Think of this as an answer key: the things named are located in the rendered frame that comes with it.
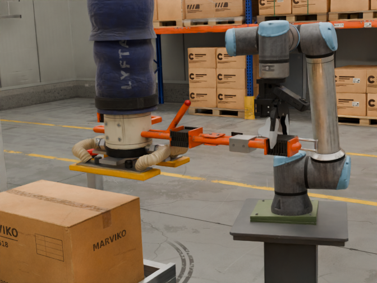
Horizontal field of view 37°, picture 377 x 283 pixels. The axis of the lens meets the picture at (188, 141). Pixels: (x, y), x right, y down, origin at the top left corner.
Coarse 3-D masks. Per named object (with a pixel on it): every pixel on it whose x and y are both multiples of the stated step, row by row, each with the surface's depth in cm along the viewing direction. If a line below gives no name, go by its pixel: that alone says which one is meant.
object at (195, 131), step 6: (180, 126) 195; (186, 126) 197; (174, 132) 189; (180, 132) 188; (186, 132) 191; (192, 132) 188; (198, 132) 191; (174, 138) 190; (180, 138) 189; (186, 138) 188; (174, 144) 190; (180, 144) 188; (186, 144) 187; (192, 144) 188; (198, 144) 191
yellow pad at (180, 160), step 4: (104, 156) 221; (180, 156) 210; (172, 160) 206; (176, 160) 206; (180, 160) 206; (184, 160) 208; (188, 160) 210; (156, 164) 208; (160, 164) 206; (164, 164) 205; (168, 164) 205; (172, 164) 204; (176, 164) 203; (180, 164) 206
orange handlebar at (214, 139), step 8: (152, 120) 223; (160, 120) 228; (96, 128) 210; (144, 136) 199; (152, 136) 197; (160, 136) 195; (168, 136) 193; (192, 136) 188; (200, 136) 187; (208, 136) 184; (216, 136) 183; (224, 136) 186; (208, 144) 185; (216, 144) 184; (224, 144) 182; (248, 144) 177; (256, 144) 175; (296, 144) 170
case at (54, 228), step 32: (32, 192) 248; (64, 192) 246; (96, 192) 244; (0, 224) 227; (32, 224) 215; (64, 224) 206; (96, 224) 215; (128, 224) 231; (0, 256) 231; (32, 256) 219; (64, 256) 208; (96, 256) 217; (128, 256) 233
